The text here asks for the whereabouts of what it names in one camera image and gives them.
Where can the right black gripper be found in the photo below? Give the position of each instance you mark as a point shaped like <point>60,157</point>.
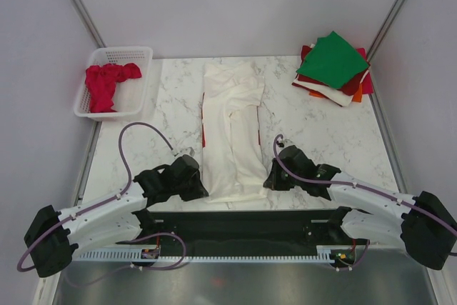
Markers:
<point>273,181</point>

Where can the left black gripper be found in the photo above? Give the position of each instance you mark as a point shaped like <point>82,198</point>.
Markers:
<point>198,191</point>

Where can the white coca-cola t-shirt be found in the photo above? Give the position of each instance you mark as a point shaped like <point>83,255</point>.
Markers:
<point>232,165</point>

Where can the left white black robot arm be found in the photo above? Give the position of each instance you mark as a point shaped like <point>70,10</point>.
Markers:
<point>56,238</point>

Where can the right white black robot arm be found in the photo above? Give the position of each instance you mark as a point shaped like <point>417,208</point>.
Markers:
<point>420,225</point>

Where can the folded orange t-shirt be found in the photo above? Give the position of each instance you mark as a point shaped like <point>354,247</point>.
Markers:
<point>357,97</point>

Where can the folded dark red t-shirt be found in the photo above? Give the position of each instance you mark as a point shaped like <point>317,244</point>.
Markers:
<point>349,88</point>

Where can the white plastic basket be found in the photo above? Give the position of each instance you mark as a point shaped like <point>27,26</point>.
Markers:
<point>130,96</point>

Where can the folded pink red t-shirt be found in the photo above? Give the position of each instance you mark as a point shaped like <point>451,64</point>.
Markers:
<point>365,79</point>

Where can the crumpled red t-shirt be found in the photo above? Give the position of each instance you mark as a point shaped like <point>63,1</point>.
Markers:
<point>101,82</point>

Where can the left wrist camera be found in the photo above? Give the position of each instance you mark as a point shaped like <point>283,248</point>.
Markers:
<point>187,151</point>

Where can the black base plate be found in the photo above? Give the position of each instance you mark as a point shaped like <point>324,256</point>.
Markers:
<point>289,231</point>

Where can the white slotted cable duct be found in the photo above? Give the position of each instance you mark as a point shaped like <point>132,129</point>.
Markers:
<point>136,254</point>

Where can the left aluminium corner post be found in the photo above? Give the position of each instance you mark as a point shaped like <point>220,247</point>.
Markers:
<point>88,22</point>

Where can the aluminium corner post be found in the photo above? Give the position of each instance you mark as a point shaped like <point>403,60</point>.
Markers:
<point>392,14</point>
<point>88,22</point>

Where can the right aluminium corner post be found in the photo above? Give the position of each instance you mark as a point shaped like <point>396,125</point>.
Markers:
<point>392,14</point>

